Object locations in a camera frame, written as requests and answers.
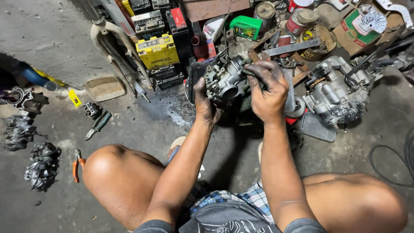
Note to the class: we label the person's right hand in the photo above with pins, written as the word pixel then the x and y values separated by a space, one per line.
pixel 270 93

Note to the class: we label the person's left hand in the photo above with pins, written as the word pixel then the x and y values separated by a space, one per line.
pixel 205 108

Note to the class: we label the person's left fingers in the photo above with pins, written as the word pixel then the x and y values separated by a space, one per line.
pixel 200 89

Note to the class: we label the grey metal carburetor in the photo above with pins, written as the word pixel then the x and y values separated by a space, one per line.
pixel 223 79

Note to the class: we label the black plastic tray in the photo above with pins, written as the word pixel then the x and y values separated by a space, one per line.
pixel 195 81

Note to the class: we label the black low battery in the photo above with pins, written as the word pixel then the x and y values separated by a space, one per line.
pixel 167 77

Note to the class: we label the red plastic bottle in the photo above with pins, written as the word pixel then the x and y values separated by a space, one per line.
pixel 200 48

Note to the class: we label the yellow motorcycle battery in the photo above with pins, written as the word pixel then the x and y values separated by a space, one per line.
pixel 157 51

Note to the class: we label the white plastic pouch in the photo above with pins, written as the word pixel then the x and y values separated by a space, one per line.
pixel 213 29

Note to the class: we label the pale sandal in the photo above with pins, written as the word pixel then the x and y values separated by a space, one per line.
pixel 176 145

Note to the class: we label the black battery with red top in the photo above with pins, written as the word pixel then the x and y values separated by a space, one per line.
pixel 177 20

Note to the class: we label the green oil bottle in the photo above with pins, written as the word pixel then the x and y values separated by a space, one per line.
pixel 246 27

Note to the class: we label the black battery with white label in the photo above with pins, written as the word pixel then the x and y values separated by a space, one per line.
pixel 148 22

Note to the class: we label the beige shallow tray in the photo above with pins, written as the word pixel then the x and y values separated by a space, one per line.
pixel 104 89

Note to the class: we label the red and silver round part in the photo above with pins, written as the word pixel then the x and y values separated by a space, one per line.
pixel 295 110

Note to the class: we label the rusty grey tin can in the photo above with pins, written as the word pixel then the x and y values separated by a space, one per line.
pixel 264 14

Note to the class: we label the flat grey metal bar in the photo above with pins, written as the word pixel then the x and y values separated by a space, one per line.
pixel 291 48

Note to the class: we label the wooden tray with parts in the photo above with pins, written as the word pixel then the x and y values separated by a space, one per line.
pixel 299 72

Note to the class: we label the beige motorcycle fork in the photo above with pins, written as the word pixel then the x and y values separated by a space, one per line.
pixel 110 35

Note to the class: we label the small black metal part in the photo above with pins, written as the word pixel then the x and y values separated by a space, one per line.
pixel 92 110

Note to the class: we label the red and white can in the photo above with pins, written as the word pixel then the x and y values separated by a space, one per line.
pixel 296 24

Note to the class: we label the plaid shorts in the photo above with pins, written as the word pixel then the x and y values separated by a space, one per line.
pixel 245 197

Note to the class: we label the person's left leg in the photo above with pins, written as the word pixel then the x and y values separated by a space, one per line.
pixel 119 181

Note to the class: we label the person's leg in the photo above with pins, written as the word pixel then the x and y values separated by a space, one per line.
pixel 355 204
pixel 119 181

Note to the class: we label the red lidded can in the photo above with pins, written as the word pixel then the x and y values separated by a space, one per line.
pixel 299 4

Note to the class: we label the grey printed shirt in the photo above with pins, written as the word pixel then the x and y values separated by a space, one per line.
pixel 226 220

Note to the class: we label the round tin with parts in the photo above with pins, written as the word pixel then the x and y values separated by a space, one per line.
pixel 325 40

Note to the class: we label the silver motorcycle engine block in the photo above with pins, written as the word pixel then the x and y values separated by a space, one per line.
pixel 336 93

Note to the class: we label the cardboard box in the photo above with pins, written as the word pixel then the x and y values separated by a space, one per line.
pixel 347 35

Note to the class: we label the blue tube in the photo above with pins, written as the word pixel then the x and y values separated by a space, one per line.
pixel 35 76

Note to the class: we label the dark engine cylinder part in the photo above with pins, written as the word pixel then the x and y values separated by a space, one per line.
pixel 27 100

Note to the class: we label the dirty carburetor pair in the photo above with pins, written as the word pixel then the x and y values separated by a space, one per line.
pixel 42 168

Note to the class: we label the person's right leg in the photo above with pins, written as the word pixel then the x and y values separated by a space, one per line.
pixel 355 204

